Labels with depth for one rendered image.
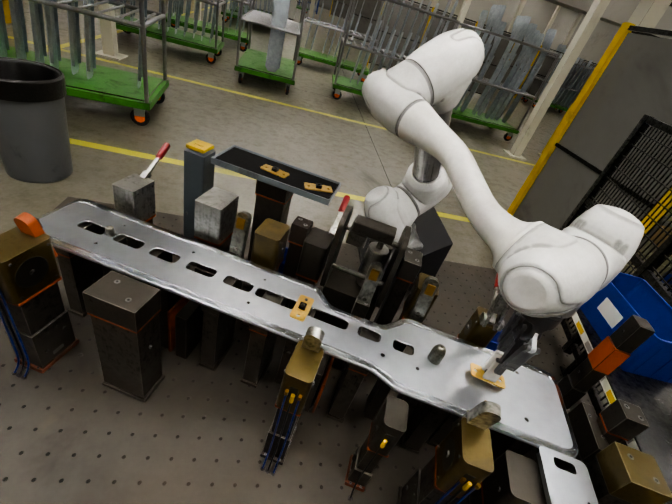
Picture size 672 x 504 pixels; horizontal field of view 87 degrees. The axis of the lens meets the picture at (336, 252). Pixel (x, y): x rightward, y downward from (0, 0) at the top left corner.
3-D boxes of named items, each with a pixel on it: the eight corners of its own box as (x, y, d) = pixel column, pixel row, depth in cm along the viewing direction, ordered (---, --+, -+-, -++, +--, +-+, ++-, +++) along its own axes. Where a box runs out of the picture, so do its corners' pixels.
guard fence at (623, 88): (572, 327, 284) (834, 51, 170) (557, 325, 282) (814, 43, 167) (499, 233, 391) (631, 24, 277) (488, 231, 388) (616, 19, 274)
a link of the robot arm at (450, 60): (393, 198, 158) (432, 170, 160) (417, 224, 152) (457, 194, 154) (391, 47, 87) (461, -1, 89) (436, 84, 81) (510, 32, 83)
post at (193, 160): (181, 261, 133) (181, 149, 108) (193, 251, 139) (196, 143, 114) (199, 268, 132) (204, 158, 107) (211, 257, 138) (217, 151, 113)
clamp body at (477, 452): (391, 543, 80) (461, 477, 60) (397, 487, 89) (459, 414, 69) (419, 555, 79) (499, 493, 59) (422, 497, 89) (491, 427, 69)
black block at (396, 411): (340, 497, 84) (379, 437, 67) (349, 456, 92) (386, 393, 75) (361, 506, 84) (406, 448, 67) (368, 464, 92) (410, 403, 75)
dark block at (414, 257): (358, 357, 118) (403, 259, 94) (362, 342, 124) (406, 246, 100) (372, 362, 118) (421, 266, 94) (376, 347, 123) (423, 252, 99)
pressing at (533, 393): (3, 235, 83) (1, 230, 83) (83, 198, 102) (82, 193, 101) (581, 465, 74) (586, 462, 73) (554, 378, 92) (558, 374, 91)
